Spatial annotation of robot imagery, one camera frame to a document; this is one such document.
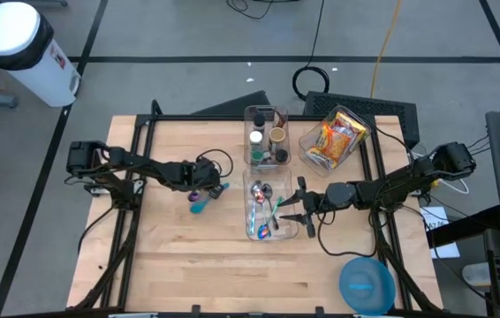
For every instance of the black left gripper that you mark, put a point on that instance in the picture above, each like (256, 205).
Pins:
(203, 174)

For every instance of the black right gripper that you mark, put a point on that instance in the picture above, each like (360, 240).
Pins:
(314, 204)

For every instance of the iridescent metal spoon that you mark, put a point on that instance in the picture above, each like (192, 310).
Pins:
(194, 196)

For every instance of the teal spoon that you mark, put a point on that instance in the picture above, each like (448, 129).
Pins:
(197, 207)

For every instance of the dark metal spoon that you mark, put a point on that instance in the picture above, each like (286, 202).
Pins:
(267, 190)

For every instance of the blue-edged ramen noodle packet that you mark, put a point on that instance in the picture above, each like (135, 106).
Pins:
(318, 157)

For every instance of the green lid spice jar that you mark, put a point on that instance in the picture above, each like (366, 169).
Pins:
(257, 155)

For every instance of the small clear glass jar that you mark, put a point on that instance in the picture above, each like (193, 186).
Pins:
(268, 156)

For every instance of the white lid seasoning jar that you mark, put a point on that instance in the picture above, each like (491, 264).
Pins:
(255, 138)

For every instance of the orange ramen noodle packet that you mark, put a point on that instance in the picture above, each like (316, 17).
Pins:
(334, 146)

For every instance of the purple jar black lid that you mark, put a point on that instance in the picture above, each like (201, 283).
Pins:
(259, 120)

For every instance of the brown ramen noodle packet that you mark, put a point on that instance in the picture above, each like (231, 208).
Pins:
(346, 133)

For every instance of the yellow ramen noodle packet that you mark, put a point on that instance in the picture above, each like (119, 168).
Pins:
(353, 123)

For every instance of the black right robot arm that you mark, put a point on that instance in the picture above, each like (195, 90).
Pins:
(387, 190)

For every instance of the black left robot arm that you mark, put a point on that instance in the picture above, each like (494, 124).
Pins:
(144, 168)

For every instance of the clear plastic storage bin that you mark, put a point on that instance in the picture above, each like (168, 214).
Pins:
(309, 141)
(265, 110)
(285, 229)

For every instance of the blue plastic bowl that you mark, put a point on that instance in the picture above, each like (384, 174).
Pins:
(367, 287)

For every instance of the white paper sheet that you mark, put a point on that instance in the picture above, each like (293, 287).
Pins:
(437, 218)

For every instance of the white trash bin black rim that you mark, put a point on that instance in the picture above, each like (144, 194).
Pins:
(16, 35)

